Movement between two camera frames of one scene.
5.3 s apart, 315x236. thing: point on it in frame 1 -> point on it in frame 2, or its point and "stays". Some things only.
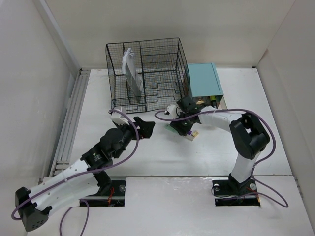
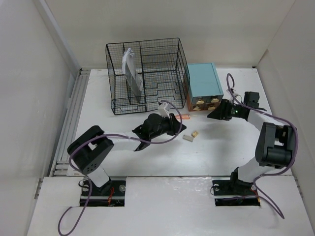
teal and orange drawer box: (204, 86) stays
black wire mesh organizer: (147, 75) stays
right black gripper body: (183, 126) -> (233, 110)
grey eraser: (190, 137) stays
